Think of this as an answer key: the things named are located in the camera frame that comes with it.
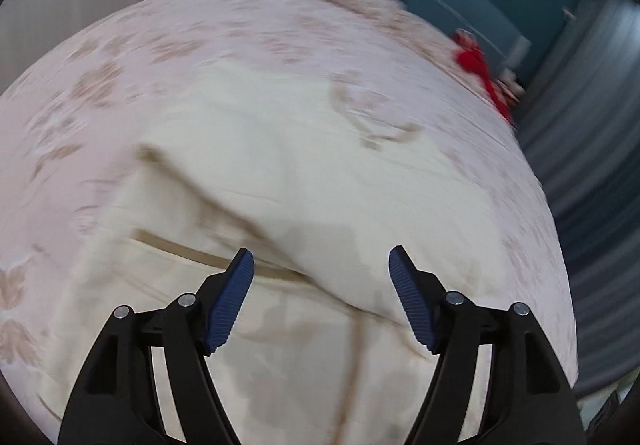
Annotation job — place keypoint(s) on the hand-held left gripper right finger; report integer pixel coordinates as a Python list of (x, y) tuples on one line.
[(411, 300)]

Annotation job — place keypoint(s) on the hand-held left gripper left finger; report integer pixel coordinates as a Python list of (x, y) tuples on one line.
[(232, 297)]

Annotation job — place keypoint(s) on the cream white garment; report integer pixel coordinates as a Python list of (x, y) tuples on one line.
[(280, 165)]

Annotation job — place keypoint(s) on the grey blue curtain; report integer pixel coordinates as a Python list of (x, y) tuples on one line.
[(590, 150)]

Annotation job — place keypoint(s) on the white brown plush toy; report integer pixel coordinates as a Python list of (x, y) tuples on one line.
[(510, 85)]

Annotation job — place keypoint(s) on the red cloth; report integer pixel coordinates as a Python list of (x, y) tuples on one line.
[(470, 57)]

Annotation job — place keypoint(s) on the pink floral bedspread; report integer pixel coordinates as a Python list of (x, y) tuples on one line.
[(150, 25)]

